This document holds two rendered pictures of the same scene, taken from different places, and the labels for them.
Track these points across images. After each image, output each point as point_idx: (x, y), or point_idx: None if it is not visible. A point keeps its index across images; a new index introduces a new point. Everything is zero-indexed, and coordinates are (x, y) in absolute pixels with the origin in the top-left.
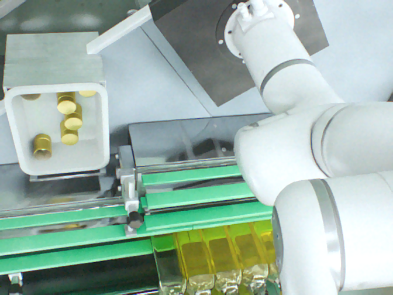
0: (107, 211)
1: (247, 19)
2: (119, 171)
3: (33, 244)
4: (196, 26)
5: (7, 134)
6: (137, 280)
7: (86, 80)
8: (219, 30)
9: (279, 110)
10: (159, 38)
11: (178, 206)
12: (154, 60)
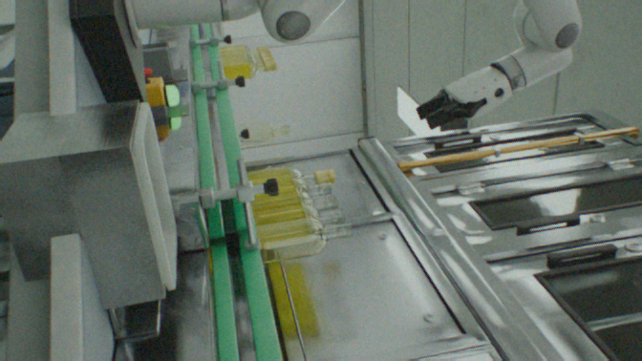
0: (220, 266)
1: None
2: (194, 208)
3: (266, 318)
4: (120, 10)
5: (95, 305)
6: (278, 314)
7: (134, 107)
8: (126, 10)
9: (246, 3)
10: (85, 64)
11: (226, 211)
12: (93, 96)
